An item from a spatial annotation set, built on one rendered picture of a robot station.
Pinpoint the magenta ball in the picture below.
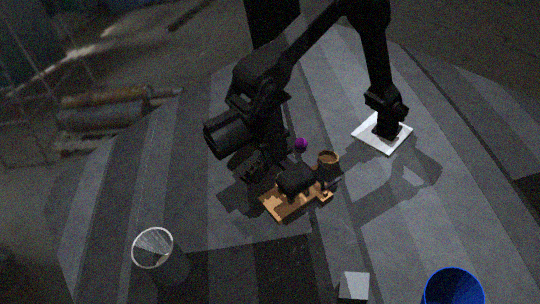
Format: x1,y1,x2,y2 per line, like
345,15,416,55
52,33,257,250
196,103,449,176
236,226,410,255
295,137,307,150

